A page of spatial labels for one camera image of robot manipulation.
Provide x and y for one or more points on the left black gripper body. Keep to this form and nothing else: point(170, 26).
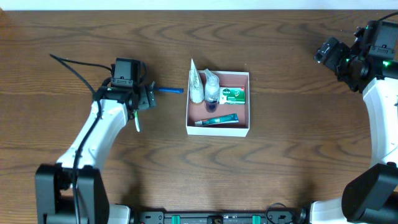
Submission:
point(149, 96)

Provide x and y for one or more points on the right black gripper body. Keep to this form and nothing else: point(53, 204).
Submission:
point(325, 51)

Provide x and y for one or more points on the white Pantene tube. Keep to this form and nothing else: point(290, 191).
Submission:
point(196, 89)

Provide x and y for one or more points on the clear pump bottle dark liquid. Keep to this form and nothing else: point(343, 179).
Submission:
point(212, 91)

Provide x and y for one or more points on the green Dettol soap box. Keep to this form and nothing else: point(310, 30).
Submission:
point(232, 96)

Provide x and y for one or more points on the green white toothpaste tube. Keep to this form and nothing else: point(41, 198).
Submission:
point(226, 119)

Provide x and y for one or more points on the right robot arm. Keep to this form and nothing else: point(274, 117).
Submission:
point(372, 71)

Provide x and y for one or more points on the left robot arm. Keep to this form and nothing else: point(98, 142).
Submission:
point(72, 190)

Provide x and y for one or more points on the blue disposable razor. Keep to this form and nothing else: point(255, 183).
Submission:
point(166, 89)

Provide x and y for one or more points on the green white toothbrush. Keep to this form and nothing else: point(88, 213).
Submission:
point(136, 121)

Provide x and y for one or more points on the white cardboard box pink inside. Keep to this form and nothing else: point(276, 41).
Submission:
point(198, 112)

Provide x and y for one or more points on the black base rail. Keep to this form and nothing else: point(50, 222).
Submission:
point(277, 213)

